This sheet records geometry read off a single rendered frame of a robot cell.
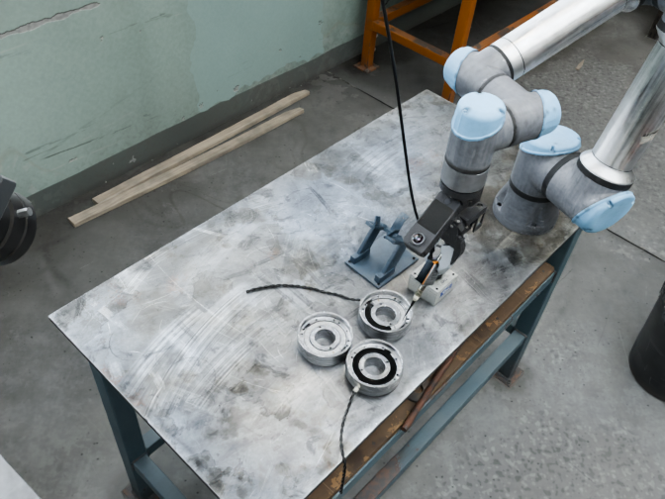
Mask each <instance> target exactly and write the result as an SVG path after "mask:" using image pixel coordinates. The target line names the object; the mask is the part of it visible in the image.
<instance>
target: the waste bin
mask: <svg viewBox="0 0 665 499"><path fill-rule="evenodd" d="M659 293H660V295H659V297H658V299H657V301H656V303H655V305H654V307H653V309H652V311H651V312H650V314H649V316H648V318H647V320H646V322H645V324H644V326H643V328H642V329H641V331H640V333H639V335H638V337H637V339H636V341H635V343H634V344H633V346H632V348H631V350H630V353H629V357H628V361H629V366H630V369H631V371H632V373H633V375H634V377H635V378H636V380H637V381H638V382H639V383H640V385H641V386H642V387H643V388H645V389H646V390H647V391H648V392H649V393H651V394H652V395H654V396H655V397H657V398H659V399H661V400H663V401H665V281H664V283H663V285H662V287H661V289H660V291H659Z"/></svg>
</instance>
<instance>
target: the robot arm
mask: <svg viewBox="0 0 665 499"><path fill-rule="evenodd" d="M641 5H651V6H654V7H655V8H657V9H658V10H660V11H662V12H663V15H662V17H661V18H660V20H659V22H658V23H657V25H656V29H657V33H658V36H659V39H658V41H657V43H656V44H655V46H654V48H653V49H652V51H651V53H650V54H649V56H648V58H647V59H646V61H645V63H644V64H643V66H642V67H641V68H640V70H639V72H638V73H637V75H636V77H635V78H634V80H633V82H632V83H631V85H630V87H629V88H628V90H627V92H626V93H625V95H624V97H623V98H622V100H621V102H620V104H619V105H618V107H617V109H616V111H615V113H614V114H613V116H612V118H611V119H610V121H609V123H608V124H607V126H606V128H605V129H604V131H603V133H602V134H601V136H600V138H599V139H598V141H597V143H596V144H595V146H594V148H593V149H592V150H585V151H583V152H580V151H579V148H580V147H581V139H580V137H579V135H578V134H577V133H575V132H574V131H572V130H570V129H568V128H566V127H563V126H558V125H559V123H560V119H561V108H560V104H559V102H558V100H557V98H556V97H555V95H554V94H553V93H551V92H550V91H548V90H532V91H530V92H528V91H526V90H525V89H524V88H522V87H521V86H520V85H519V84H517V83H516V82H515V81H514V80H516V79H518V78H519V77H521V76H522V75H524V74H525V73H527V72H528V71H530V70H531V69H533V68H535V67H536V66H538V65H539V64H541V63H542V62H544V61H545V60H547V59H548V58H550V57H552V56H553V55H555V54H556V53H558V52H559V51H561V50H563V49H564V48H566V47H568V46H569V45H571V44H572V43H574V42H575V41H577V40H578V39H580V38H581V37H583V36H585V35H586V34H588V33H589V32H591V31H592V30H594V29H595V28H597V27H598V26H600V25H602V24H603V23H604V22H605V21H607V20H608V19H610V18H611V17H613V16H615V15H616V14H618V13H619V12H621V11H623V12H631V11H633V10H634V9H636V8H637V7H639V6H641ZM443 77H444V79H445V81H446V83H447V84H448V85H449V86H450V87H451V88H452V89H453V90H454V91H455V93H456V94H457V95H459V96H461V97H462V98H461V99H460V100H459V102H458V104H457V107H456V110H455V113H454V116H453V118H452V121H451V130H450V134H449V138H448V143H447V147H446V151H445V154H444V161H443V165H442V169H441V173H440V181H439V187H440V189H441V191H440V192H439V193H438V194H437V195H436V196H435V198H434V199H433V200H432V202H431V203H430V204H429V205H428V207H427V208H426V209H425V211H424V212H423V213H422V215H421V216H420V217H419V218H418V220H417V221H416V222H415V224H414V225H413V226H412V227H411V229H410V230H409V231H408V232H407V234H406V235H405V236H404V238H403V242H404V244H405V246H406V247H407V249H409V250H411V251H412V252H414V253H415V254H416V255H418V256H420V257H424V258H425V261H427V259H428V258H432V254H433V253H434V247H435V246H436V245H437V244H438V243H439V241H440V240H444V242H445V244H444V245H443V246H441V249H440V252H441V259H440V260H439V266H438V268H437V269H436V270H437V272H438V274H439V275H442V274H444V273H445V272H446V271H448V270H449V269H450V268H451V267H452V266H453V264H455V263H456V261H457V260H458V259H459V258H460V257H461V256H462V254H463V253H464V251H465V248H466V243H465V241H464V240H465V237H463V236H464V234H465V233H467V232H468V231H469V230H470V229H471V228H472V225H473V224H474V223H475V225H474V228H473V231H472V232H473V233H474V232H475V231H477V230H478V229H479V228H481V226H482V223H483V220H484V216H485V213H486V210H487V207H488V206H487V205H486V204H484V203H483V202H481V201H480V199H481V196H482V193H483V189H484V186H485V183H486V179H487V176H488V172H489V168H490V164H491V161H492V158H493V155H494V152H495V151H497V150H503V149H506V148H509V147H512V146H515V145H518V144H520V150H519V153H518V156H517V158H516V161H515V164H514V167H513V170H512V173H511V176H510V179H509V181H508V182H507V183H506V184H505V185H504V186H503V188H502V189H501V190H500V191H499V192H498V193H497V195H496V197H495V200H494V203H493V213H494V215H495V217H496V219H497V220H498V221H499V222H500V223H501V224H502V225H503V226H505V227H506V228H508V229H509V230H511V231H513V232H516V233H519V234H522V235H528V236H538V235H543V234H546V233H548V232H549V231H551V230H552V229H553V228H554V226H555V224H556V222H557V220H558V216H559V210H560V211H561V212H563V213H564V214H565V215H566V216H567V217H568V218H569V219H570V220H571V222H572V223H573V224H576V225H577V226H578V227H580V228H581V229H582V230H583V231H585V232H587V233H596V232H599V231H602V230H604V229H606V228H608V227H610V226H611V225H613V224H614V223H616V222H617V221H618V220H620V219H621V218H622V217H623V216H624V215H625V214H626V213H627V212H628V211H629V210H630V208H631V207H632V205H633V203H634V200H635V198H634V195H633V193H632V192H630V191H629V189H630V187H631V186H632V184H633V183H634V181H635V175H634V172H633V169H634V167H635V166H636V164H637V163H638V161H639V160H640V158H641V157H642V155H643V154H644V152H645V151H646V149H647V147H648V146H649V144H650V143H651V141H652V140H653V138H654V137H655V135H656V134H657V132H658V131H659V129H660V128H661V126H662V125H663V123H664V122H665V0H559V1H558V2H556V3H555V4H553V5H551V6H550V7H548V8H547V9H545V10H544V11H542V12H541V13H539V14H537V15H536V16H534V17H533V18H531V19H530V20H528V21H527V22H525V23H523V24H522V25H520V26H519V27H517V28H516V29H514V30H513V31H511V32H509V33H508V34H506V35H505V36H503V37H502V38H500V39H499V40H497V41H495V42H494V43H492V44H491V45H489V46H488V47H486V48H484V49H483V50H481V51H477V50H475V49H473V48H471V47H466V48H460V49H458V50H456V51H455V52H454V53H453V54H452V55H451V56H450V57H449V58H448V60H447V61H446V63H445V66H444V69H443ZM480 205H481V206H482V208H481V209H478V207H476V206H480ZM482 214H483V215H482ZM481 215H482V218H481V221H480V223H479V224H478V225H477V223H478V219H479V217H480V216H481Z"/></svg>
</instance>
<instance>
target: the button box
mask: <svg viewBox="0 0 665 499"><path fill-rule="evenodd" d="M425 263H426V262H424V263H423V264H422V265H420V266H419V267H418V268H417V269H416V270H414V271H413V272H412V273H411V274H410V279H409V283H408V289H410V290H411V291H413V292H414V293H416V291H417V289H418V288H419V286H420V283H419V282H418V281H416V280H415V278H416V277H417V276H418V274H419V273H420V271H421V269H422V268H423V266H424V264H425ZM457 275H458V274H456V273H455V272H453V271H452V270H450V269H449V270H448V271H446V272H445V273H444V274H442V275H439V276H438V277H437V279H436V281H435V282H434V285H432V286H427V288H426V289H425V291H424V293H423V294H422V296H421V298H422V299H424V300H425V301H427V302H428V303H429V304H430V305H431V306H433V307H434V306H435V305H436V304H437V303H438V302H439V301H440V300H441V299H443V298H444V297H445V296H446V295H447V294H448V293H449V292H450V291H451V290H453V288H454V285H455V282H456V279H457Z"/></svg>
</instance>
